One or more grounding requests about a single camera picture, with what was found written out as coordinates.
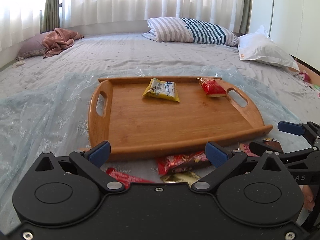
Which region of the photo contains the gold snack bar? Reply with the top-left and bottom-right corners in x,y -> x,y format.
161,171 -> 201,187

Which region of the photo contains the dark red chocolate bar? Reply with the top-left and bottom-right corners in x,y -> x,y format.
106,167 -> 153,189

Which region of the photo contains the brown red candy bar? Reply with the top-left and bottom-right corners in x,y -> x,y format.
156,151 -> 212,176

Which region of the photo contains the red crinkled snack bag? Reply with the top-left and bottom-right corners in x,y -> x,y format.
199,77 -> 227,98

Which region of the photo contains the yellow white snack bag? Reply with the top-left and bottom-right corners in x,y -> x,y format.
142,77 -> 180,102

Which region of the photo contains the brown peanut bar packet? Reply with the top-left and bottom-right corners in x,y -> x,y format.
263,138 -> 279,142

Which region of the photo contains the person's right hand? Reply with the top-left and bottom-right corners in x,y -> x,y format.
300,185 -> 315,212

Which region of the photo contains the small red toy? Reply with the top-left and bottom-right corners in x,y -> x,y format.
297,72 -> 311,83

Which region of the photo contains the light blue lace cloth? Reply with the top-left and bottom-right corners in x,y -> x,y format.
1,65 -> 311,233

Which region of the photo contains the wooden serving tray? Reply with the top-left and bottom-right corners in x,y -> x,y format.
88,76 -> 273,161

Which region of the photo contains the white pillow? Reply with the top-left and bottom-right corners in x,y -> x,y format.
238,25 -> 299,72

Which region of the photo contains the grey bed sheet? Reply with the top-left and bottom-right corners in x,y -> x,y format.
1,33 -> 319,122

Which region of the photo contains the small item near purple pillow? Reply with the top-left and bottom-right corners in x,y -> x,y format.
13,60 -> 25,68

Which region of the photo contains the pink blanket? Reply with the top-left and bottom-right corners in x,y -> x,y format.
42,28 -> 84,58

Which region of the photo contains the purple pillow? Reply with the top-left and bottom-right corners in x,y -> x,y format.
16,31 -> 53,61

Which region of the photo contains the striped pillow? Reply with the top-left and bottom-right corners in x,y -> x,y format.
143,17 -> 238,47

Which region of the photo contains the green drape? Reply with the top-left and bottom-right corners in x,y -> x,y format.
40,0 -> 60,33

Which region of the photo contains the white sheer curtain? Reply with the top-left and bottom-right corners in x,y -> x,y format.
1,0 -> 244,50

